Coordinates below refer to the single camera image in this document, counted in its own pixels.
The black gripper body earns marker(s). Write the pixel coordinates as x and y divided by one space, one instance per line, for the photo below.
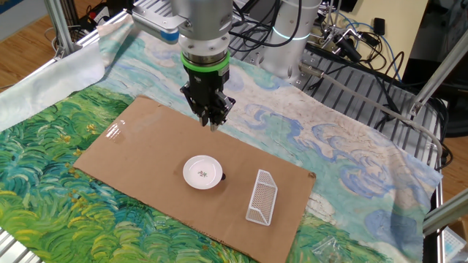
206 85

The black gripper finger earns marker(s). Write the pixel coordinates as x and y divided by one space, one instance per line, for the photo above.
197 107
219 113

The white plate with flower print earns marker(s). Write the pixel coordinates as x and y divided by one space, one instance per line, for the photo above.
201 166

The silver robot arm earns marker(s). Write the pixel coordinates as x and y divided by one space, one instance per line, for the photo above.
204 25

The brown cardboard sheet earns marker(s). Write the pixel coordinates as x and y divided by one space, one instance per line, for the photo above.
153 153

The small black round dot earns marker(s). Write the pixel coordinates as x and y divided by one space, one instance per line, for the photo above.
223 177

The black device with red button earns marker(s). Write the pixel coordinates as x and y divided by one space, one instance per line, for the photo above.
98 14

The painted landscape tablecloth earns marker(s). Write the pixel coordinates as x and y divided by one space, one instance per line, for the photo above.
55 182

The clear plastic bag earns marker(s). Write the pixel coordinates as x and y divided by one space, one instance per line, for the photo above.
327 250

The black power adapter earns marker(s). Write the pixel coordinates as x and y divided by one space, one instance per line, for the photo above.
379 26

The beige board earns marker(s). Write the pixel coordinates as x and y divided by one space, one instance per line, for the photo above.
402 22

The white grid tray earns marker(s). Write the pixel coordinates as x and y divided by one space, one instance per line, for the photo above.
453 246

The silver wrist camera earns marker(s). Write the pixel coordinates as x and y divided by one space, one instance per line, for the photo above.
157 23

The black camera on metal bracket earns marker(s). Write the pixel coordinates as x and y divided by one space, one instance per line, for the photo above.
345 45

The aluminium frame post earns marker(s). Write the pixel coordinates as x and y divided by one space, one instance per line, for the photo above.
60 29
438 69
446 213

